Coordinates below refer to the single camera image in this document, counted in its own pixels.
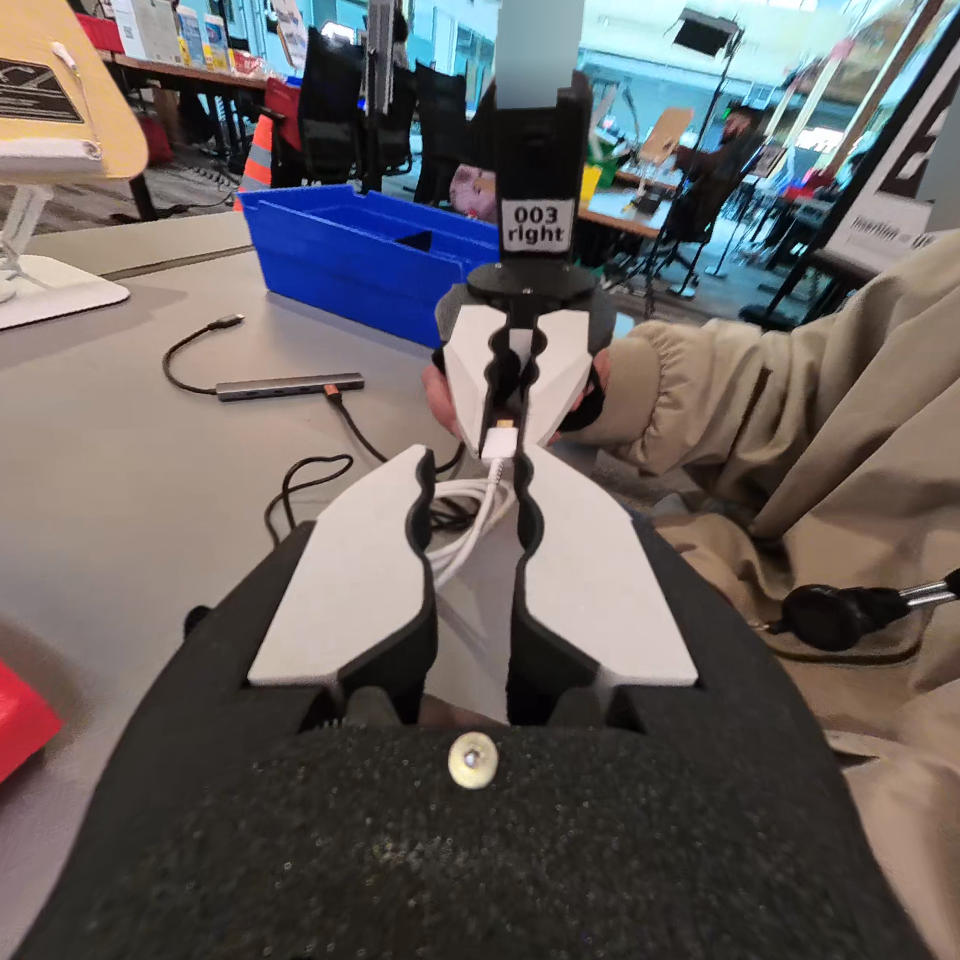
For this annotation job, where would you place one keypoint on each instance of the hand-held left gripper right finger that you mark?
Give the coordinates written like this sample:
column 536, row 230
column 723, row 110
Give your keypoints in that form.
column 607, row 600

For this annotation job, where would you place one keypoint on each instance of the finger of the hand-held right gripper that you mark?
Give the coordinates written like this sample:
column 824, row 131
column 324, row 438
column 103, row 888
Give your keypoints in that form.
column 566, row 360
column 469, row 367

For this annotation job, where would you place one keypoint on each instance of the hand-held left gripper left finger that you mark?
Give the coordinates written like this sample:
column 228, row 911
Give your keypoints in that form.
column 337, row 600

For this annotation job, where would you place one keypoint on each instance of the blue plastic bin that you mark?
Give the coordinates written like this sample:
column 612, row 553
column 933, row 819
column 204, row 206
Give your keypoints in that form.
column 337, row 255

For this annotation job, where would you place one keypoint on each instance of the grey USB hub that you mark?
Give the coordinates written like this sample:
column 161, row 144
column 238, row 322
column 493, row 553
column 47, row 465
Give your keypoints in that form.
column 285, row 388

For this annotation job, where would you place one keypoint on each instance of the red plastic bin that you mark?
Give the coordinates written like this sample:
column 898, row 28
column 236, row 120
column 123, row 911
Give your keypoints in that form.
column 22, row 720

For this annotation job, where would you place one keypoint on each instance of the person's right forearm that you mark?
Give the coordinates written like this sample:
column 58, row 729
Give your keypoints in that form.
column 750, row 405

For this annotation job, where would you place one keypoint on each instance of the grey desk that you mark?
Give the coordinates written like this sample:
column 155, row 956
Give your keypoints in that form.
column 150, row 487

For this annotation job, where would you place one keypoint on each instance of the person's right hand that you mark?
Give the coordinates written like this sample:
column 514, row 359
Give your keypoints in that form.
column 439, row 397

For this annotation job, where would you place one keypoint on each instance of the black office chair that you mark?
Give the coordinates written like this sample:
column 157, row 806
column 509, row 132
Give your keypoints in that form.
column 330, row 112
column 442, row 135

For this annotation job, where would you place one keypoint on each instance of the black clamp knob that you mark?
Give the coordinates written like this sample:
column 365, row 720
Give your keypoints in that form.
column 832, row 611

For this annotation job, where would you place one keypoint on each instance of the orange traffic cone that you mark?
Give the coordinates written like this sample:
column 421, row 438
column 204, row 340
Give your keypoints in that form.
column 255, row 165

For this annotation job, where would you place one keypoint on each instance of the black framed sign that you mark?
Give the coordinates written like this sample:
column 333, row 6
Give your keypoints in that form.
column 892, row 187

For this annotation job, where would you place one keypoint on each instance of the wooden book stand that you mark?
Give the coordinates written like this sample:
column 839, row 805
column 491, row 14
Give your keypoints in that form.
column 45, row 285

